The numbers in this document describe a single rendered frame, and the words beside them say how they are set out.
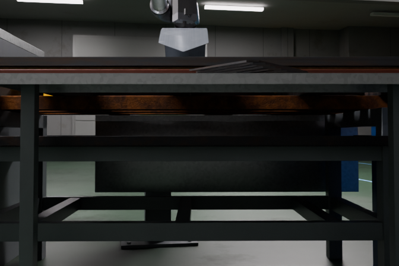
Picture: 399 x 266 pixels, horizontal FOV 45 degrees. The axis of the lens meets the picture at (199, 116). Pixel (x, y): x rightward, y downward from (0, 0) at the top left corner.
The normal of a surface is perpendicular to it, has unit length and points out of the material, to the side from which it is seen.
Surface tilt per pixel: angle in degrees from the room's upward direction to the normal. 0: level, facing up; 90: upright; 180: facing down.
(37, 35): 90
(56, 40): 90
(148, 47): 90
